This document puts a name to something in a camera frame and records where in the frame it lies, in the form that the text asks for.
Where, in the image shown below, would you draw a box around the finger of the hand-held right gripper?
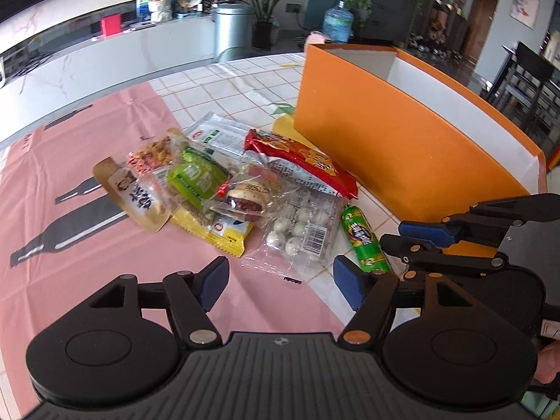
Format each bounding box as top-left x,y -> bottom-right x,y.
380,233 -> 508,281
398,193 -> 560,249

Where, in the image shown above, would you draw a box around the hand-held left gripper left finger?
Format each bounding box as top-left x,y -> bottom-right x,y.
90,256 -> 231,351

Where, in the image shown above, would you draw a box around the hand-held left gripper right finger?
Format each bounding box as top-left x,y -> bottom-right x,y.
332,254 -> 477,351

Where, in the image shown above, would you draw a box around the yellow snack packet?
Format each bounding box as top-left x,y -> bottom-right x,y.
168,203 -> 254,258

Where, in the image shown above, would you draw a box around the green sausage stick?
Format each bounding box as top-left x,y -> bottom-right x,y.
340,205 -> 392,274

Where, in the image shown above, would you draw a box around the clear bag of white eggs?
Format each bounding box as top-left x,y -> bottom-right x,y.
241,184 -> 346,285

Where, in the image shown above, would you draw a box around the clear bun snack packet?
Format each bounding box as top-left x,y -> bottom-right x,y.
205,162 -> 298,228

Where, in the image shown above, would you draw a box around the orange box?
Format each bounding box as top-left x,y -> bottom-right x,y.
294,44 -> 547,224

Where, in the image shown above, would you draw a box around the tan snack packet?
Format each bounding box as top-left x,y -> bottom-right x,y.
93,159 -> 172,232

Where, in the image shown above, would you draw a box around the red snack packet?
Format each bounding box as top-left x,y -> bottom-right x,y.
244,129 -> 358,198

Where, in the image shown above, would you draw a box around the clear peanut snack packet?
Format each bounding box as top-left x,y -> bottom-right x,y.
127,129 -> 185,184

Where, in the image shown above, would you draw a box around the white and green snack packet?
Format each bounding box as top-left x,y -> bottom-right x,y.
184,112 -> 257,162

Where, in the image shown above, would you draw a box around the person's right hand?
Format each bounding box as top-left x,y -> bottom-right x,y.
534,340 -> 560,386

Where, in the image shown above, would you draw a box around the pink and white printed tablecloth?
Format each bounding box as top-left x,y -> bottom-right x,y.
0,51 -> 482,416

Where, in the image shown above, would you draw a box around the black chair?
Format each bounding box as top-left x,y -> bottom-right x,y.
485,41 -> 560,141

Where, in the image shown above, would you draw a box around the dark cluttered shelf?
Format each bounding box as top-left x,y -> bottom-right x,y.
411,0 -> 465,55

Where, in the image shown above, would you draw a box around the brown door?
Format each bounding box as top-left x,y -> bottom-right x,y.
464,0 -> 499,60

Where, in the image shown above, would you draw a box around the clear plastic chair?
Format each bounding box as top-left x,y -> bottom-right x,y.
217,46 -> 260,62

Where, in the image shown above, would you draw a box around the blue water jug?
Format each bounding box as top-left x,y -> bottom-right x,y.
322,0 -> 354,44

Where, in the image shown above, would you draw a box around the dark grey cabinet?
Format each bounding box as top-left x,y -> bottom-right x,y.
350,0 -> 421,41

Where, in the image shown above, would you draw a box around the white marble cabinet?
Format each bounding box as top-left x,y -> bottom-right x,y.
0,11 -> 219,92

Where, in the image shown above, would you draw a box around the silver trash can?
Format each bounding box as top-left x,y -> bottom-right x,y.
213,3 -> 256,60

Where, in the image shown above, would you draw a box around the potted long-leaf plant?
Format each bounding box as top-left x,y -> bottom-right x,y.
227,0 -> 298,51

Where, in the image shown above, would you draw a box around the red box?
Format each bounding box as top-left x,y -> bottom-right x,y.
100,14 -> 122,36

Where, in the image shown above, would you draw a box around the wall picture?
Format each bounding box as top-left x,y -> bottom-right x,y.
512,0 -> 540,30

